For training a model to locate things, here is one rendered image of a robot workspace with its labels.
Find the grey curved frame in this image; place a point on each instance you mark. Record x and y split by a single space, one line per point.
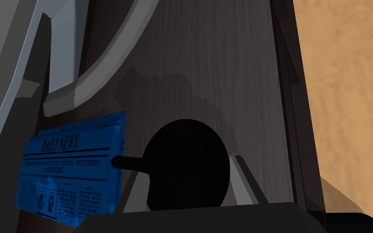
105 68

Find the blue newspaper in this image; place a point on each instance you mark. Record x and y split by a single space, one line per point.
70 168

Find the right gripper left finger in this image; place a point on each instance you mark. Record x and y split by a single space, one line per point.
136 194

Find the black ball door knob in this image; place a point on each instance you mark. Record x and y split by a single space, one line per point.
186 161

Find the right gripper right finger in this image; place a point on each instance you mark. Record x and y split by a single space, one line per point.
242 187

